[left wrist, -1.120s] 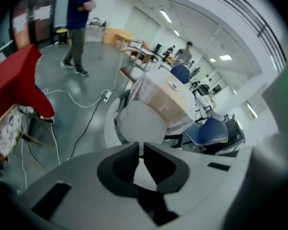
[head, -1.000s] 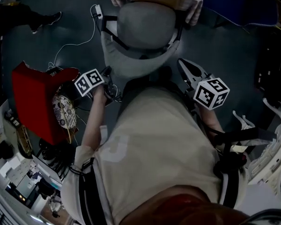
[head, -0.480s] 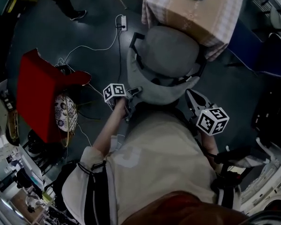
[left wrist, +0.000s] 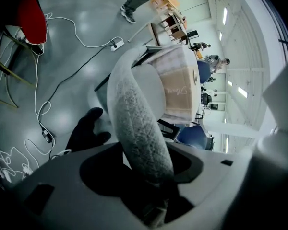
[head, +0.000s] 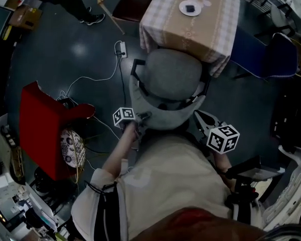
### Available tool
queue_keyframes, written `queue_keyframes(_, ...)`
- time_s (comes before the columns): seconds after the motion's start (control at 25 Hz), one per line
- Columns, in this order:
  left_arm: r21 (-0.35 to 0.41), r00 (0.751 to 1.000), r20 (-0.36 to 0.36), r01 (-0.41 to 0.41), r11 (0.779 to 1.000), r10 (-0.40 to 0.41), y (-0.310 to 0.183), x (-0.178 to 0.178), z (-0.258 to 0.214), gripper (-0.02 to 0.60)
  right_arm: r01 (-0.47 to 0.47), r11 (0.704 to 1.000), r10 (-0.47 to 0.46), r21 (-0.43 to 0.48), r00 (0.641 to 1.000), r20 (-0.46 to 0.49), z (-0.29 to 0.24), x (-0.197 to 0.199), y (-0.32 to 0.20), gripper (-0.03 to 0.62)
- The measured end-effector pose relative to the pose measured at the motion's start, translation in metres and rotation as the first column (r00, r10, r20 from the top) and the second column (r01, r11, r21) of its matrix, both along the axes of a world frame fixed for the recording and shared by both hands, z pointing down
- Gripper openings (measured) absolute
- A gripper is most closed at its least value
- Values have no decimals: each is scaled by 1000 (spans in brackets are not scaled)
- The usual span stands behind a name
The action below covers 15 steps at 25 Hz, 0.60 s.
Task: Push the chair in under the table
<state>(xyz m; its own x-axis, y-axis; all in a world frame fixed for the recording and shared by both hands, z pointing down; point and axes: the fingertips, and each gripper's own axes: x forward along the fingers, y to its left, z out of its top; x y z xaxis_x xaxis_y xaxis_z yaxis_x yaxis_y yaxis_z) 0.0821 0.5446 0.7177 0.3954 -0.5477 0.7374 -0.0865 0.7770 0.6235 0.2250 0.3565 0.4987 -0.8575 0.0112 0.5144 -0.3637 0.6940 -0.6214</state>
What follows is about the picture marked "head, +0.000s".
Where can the red armchair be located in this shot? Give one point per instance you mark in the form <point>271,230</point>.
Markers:
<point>40,124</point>

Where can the blue chair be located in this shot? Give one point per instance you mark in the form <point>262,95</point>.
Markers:
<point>266,56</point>

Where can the white ornate dressing table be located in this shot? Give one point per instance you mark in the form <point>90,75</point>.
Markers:
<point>291,184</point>

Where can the table with checked tablecloth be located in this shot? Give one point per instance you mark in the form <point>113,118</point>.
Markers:
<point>170,26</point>

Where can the white round plate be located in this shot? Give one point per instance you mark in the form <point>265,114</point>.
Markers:
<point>181,11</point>

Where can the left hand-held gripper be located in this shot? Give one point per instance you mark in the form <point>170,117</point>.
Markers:
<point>124,114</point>

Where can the dark seat wooden chair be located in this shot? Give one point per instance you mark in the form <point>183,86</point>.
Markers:
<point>133,5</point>

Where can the person's left forearm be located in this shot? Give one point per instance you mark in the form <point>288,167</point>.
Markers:
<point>120,149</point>

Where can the white power strip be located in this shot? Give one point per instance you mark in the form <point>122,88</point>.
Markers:
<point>123,49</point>

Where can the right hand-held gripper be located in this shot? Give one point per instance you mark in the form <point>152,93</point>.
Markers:
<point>223,139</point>

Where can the small dark square item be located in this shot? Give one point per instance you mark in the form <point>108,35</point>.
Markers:
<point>189,8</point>

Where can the floral round cushion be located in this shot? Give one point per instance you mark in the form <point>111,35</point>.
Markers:
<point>67,147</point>

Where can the cardboard box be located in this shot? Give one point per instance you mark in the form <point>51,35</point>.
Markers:
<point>23,16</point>

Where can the person's right forearm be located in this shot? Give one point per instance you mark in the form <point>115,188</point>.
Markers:
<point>223,164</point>

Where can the person's torso in white shirt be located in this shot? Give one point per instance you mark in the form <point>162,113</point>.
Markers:
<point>170,179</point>

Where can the black flat device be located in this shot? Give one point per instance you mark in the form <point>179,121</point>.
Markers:
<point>256,169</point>

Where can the black mount with red button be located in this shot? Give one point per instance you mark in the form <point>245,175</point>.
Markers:
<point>243,194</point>

